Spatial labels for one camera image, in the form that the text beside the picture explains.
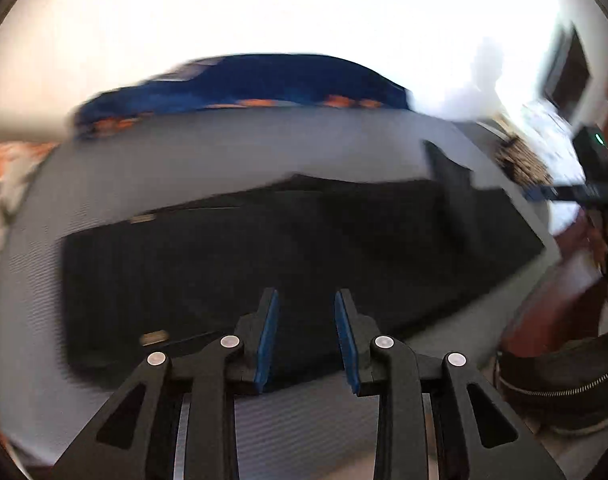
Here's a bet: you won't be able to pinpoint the dark framed panel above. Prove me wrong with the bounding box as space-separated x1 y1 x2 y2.
540 24 592 113

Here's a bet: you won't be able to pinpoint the white blurred cloth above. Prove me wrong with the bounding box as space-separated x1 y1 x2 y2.
521 100 589 235

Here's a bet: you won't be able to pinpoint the black pants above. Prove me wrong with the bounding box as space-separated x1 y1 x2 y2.
61 140 547 391

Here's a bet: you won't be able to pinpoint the grey honeycomb mesh mat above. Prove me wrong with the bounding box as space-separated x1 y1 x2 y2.
0 107 559 480

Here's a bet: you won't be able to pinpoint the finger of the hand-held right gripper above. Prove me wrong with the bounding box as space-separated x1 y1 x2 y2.
526 184 585 204

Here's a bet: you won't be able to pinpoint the white floral pillow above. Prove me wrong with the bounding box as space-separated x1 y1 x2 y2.
0 141 60 286

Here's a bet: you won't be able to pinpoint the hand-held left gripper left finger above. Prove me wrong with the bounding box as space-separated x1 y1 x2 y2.
54 287 280 480

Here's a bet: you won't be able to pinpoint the blue floral blanket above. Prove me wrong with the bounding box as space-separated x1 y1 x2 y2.
74 52 415 139

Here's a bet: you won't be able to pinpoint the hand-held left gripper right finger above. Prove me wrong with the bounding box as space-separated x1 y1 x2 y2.
334 288 567 480

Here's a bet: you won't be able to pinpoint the brown patterned cloth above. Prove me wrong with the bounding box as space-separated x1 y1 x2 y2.
496 132 552 187

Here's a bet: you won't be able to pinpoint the person's right hand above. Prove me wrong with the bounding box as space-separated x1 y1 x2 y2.
584 208 608 286

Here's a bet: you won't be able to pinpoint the black zippered bag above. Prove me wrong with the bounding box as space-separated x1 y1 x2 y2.
492 324 608 436

